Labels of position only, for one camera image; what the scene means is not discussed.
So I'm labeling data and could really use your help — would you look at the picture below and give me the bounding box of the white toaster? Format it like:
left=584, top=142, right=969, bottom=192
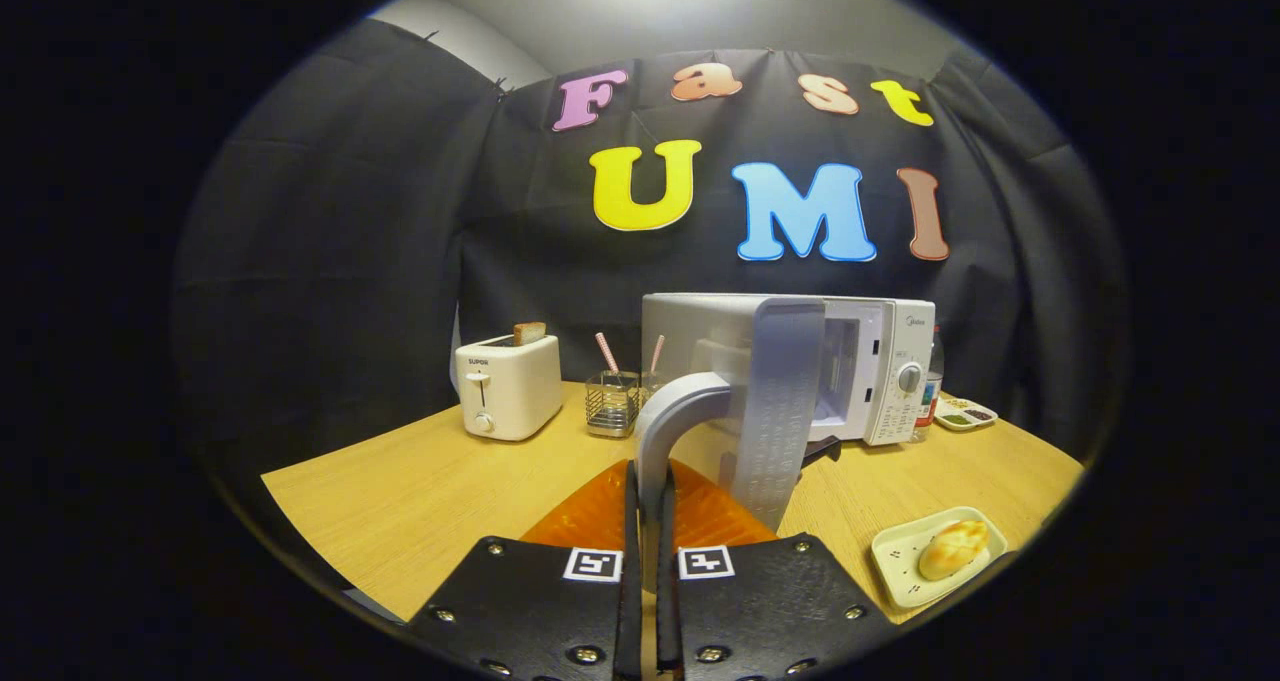
left=455, top=333, right=564, bottom=442

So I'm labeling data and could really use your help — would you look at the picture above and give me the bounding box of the wire utensil holder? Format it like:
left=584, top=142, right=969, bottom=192
left=585, top=369, right=643, bottom=438

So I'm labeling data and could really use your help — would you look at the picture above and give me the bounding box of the clear plastic bottle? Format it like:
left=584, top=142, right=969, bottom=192
left=915, top=326, right=946, bottom=432

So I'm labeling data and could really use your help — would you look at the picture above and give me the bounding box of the white divided spice dish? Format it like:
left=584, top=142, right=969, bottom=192
left=935, top=393, right=999, bottom=432

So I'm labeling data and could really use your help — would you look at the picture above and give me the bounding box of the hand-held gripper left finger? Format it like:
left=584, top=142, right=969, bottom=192
left=405, top=461, right=641, bottom=681

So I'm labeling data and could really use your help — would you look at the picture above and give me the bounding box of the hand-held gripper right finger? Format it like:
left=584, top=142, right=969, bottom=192
left=655, top=459, right=901, bottom=681

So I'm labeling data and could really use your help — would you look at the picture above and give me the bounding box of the white microwave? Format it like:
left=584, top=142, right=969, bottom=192
left=635, top=293, right=938, bottom=594

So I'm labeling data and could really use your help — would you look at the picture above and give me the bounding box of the pale rectangular plate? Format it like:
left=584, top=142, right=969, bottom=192
left=870, top=506, right=1009, bottom=610

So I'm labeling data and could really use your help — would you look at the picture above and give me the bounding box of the golden bread roll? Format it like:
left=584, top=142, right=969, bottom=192
left=918, top=519, right=991, bottom=582

